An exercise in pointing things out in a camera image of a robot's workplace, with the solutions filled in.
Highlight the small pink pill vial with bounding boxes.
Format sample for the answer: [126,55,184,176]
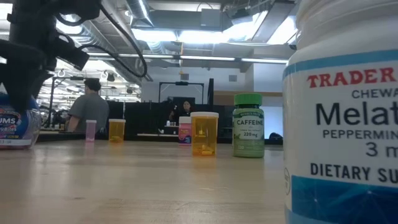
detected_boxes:
[85,119,98,142]

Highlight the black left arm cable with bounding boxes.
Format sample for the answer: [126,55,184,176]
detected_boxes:
[54,2,149,78]

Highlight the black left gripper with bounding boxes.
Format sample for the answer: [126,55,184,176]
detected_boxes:
[0,39,58,113]

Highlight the person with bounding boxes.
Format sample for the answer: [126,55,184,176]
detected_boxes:
[169,100,195,123]
[67,77,110,134]

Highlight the black room divider panels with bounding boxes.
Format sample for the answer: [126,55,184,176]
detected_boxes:
[105,100,234,141]

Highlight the white melatonin supplement bottle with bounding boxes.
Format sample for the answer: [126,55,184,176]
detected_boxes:
[282,0,398,224]

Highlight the pink labelled medicine bottle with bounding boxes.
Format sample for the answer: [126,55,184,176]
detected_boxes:
[178,116,192,146]

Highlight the blue Tums antacid bottle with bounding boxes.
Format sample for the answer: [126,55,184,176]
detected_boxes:
[0,91,43,150]

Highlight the long ceiling light bar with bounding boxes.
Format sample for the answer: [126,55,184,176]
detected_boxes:
[86,52,289,65]

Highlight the black camera rig frame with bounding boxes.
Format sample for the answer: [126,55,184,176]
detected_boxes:
[158,81,205,104]
[49,76,85,125]

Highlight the wooden background desk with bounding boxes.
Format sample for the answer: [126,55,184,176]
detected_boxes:
[136,133,180,138]

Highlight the green caffeine supplement bottle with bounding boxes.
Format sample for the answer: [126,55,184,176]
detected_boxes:
[232,93,266,159]

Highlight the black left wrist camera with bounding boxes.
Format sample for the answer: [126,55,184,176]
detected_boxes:
[51,32,91,72]

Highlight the small amber pill bottle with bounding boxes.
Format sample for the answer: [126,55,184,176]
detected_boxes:
[108,118,126,144]

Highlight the large amber pill bottle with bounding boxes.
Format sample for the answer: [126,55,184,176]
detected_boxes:
[190,111,220,157]

